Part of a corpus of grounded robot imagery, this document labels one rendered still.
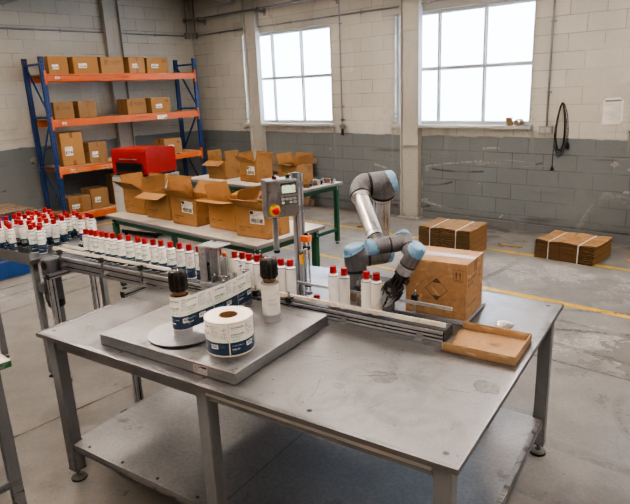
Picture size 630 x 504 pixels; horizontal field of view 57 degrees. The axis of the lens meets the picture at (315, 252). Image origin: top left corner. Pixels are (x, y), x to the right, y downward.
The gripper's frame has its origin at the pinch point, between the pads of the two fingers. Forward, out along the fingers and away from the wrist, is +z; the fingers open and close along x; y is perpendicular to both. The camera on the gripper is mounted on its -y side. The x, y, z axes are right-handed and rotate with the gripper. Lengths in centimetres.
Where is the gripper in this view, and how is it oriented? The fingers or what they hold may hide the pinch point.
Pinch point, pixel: (385, 304)
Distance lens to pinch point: 271.7
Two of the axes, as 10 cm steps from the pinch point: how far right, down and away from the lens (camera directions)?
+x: 7.5, 5.8, -3.3
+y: -5.5, 2.5, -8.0
